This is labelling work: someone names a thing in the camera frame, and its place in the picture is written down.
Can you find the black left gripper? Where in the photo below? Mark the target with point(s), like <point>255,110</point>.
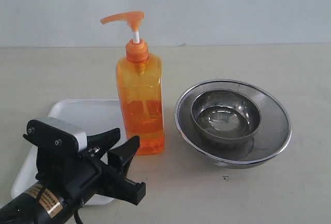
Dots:
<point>88,173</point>

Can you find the orange soap pump bottle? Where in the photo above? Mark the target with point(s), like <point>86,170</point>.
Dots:
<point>138,80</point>

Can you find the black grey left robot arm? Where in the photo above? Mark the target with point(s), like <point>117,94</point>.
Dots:
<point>40,204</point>

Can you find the small stainless steel bowl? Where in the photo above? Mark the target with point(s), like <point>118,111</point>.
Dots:
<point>225,116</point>

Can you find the white rectangular plastic tray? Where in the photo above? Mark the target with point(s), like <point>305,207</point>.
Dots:
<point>93,115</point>

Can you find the steel mesh strainer basket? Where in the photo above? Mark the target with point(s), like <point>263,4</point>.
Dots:
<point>270,140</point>

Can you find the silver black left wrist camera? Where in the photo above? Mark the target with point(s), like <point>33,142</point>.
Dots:
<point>56,136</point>

